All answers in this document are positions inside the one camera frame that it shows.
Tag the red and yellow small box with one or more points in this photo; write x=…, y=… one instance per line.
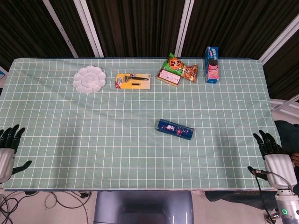
x=169, y=77

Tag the thin white frame post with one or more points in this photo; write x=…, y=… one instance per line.
x=60, y=29

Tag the yellow razor blister pack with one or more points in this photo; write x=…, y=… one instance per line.
x=144, y=85

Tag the dark pleated curtain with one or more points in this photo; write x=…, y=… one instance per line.
x=140, y=28

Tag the white flower-shaped palette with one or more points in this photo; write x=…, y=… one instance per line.
x=89, y=79

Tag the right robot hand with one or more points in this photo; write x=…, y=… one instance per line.
x=279, y=168

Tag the green checked tablecloth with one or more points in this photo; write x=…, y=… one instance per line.
x=116, y=140

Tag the orange snack bag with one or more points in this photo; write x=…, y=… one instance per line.
x=190, y=72

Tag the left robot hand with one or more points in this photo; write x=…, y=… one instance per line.
x=5, y=161

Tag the wide white frame post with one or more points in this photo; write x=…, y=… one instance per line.
x=90, y=28

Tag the blue glasses case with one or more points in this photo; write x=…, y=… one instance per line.
x=175, y=129

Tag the white metal frame rail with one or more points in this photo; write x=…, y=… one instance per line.
x=283, y=106

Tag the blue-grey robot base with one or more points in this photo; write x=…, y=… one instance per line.
x=142, y=207

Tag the person in dark clothing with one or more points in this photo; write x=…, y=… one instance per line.
x=288, y=137

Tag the blue cookie box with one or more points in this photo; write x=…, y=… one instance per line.
x=212, y=70

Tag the green snack bag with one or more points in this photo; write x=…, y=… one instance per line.
x=174, y=63

